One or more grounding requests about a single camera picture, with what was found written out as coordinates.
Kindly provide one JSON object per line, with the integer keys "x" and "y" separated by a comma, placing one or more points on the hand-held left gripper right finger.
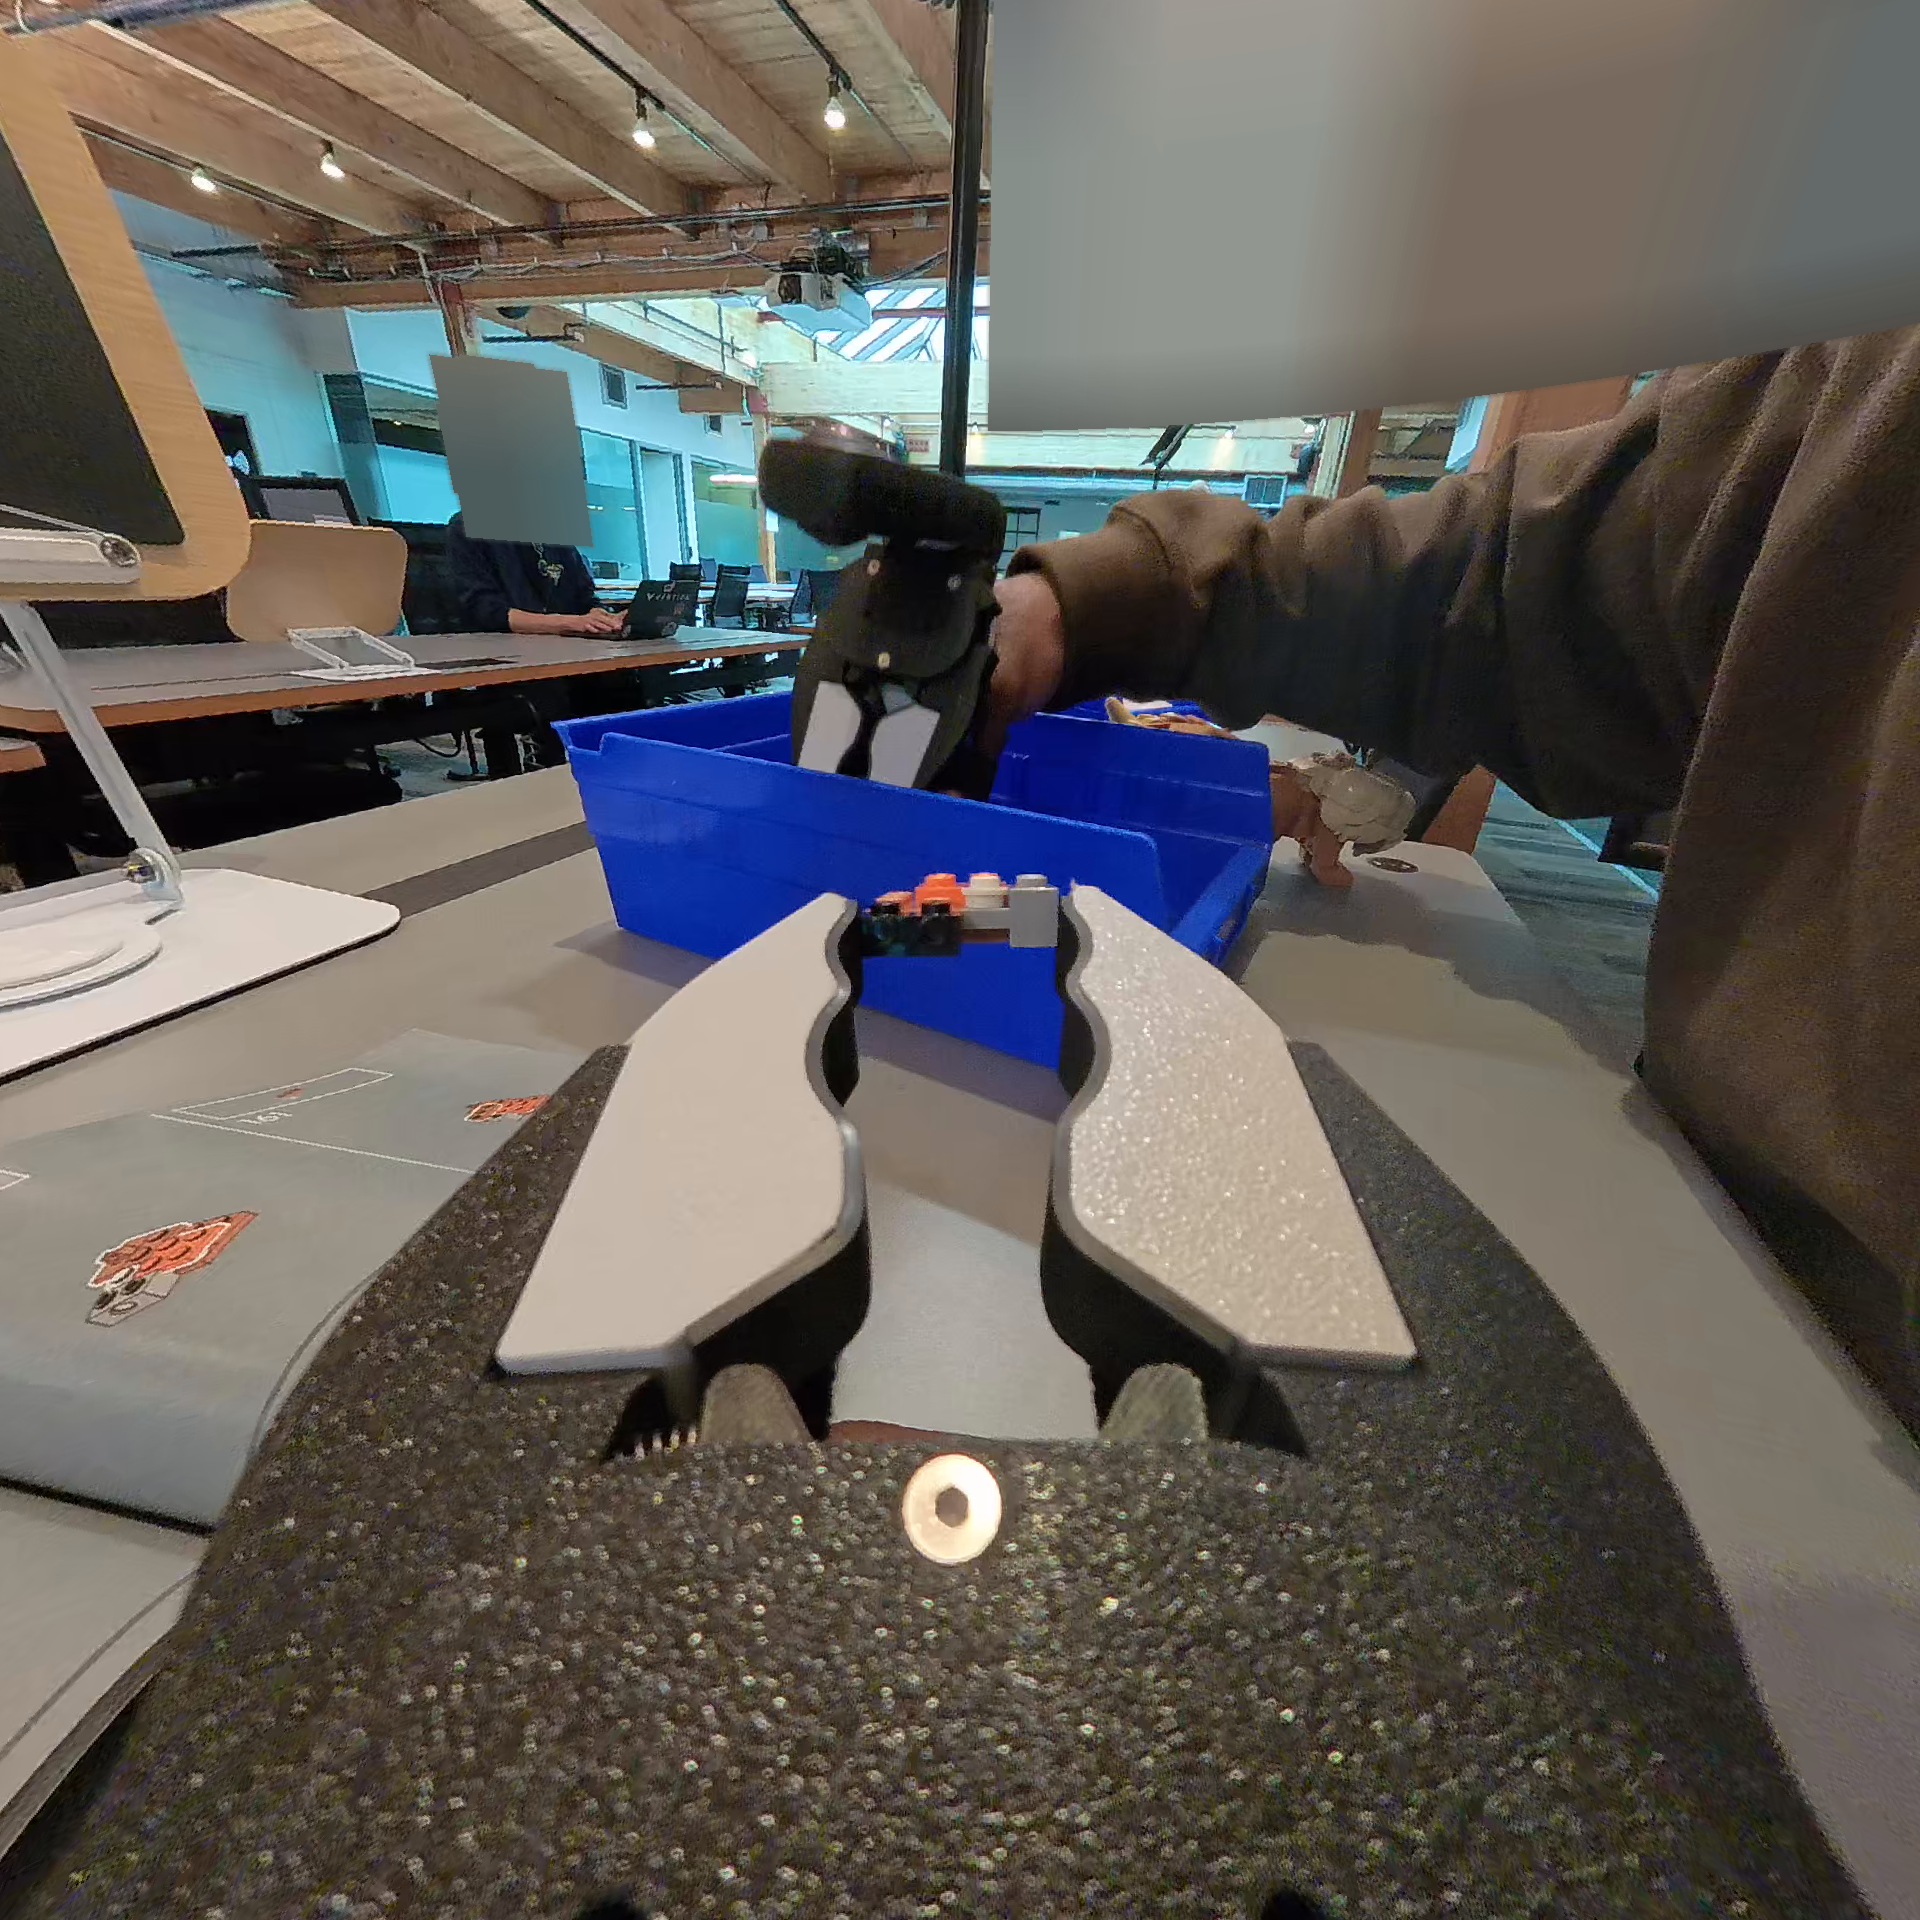
{"x": 1215, "y": 1142}

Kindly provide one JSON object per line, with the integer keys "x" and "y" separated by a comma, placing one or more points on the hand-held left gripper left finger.
{"x": 704, "y": 1142}

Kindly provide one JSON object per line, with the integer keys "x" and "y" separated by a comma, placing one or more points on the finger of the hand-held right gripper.
{"x": 896, "y": 734}
{"x": 826, "y": 727}

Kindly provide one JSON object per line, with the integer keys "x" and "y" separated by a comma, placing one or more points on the small orange toy brick assembly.
{"x": 937, "y": 901}

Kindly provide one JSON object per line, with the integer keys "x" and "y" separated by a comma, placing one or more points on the person's right forearm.
{"x": 1349, "y": 630}

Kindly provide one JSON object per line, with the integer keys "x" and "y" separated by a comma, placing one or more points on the grey desk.
{"x": 493, "y": 960}

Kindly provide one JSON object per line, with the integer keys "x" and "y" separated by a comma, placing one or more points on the person's right hand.
{"x": 1026, "y": 645}

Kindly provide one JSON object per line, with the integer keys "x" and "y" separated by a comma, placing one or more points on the row of black office chairs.
{"x": 731, "y": 593}

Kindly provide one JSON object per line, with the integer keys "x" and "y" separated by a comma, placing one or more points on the black laptop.
{"x": 648, "y": 609}

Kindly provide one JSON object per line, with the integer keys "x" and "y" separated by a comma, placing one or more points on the wood-edged background table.
{"x": 599, "y": 647}

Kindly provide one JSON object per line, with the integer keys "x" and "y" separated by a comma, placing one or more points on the tan toy pieces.
{"x": 1185, "y": 724}

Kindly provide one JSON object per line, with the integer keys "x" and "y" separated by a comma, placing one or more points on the white ceiling projector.
{"x": 818, "y": 300}

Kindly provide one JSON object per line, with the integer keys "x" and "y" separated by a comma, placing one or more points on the black pole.
{"x": 961, "y": 225}

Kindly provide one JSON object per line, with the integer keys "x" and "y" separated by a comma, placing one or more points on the toy brick instruction booklet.
{"x": 300, "y": 1156}

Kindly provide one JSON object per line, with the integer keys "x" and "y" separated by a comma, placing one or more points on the clear acrylic holder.
{"x": 352, "y": 647}

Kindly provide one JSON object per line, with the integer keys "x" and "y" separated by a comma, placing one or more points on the curved plywood board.
{"x": 323, "y": 580}

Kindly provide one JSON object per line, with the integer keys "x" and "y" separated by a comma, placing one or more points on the dark background monitor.
{"x": 300, "y": 500}

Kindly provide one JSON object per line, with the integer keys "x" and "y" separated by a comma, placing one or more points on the person's brown hoodie torso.
{"x": 1799, "y": 751}

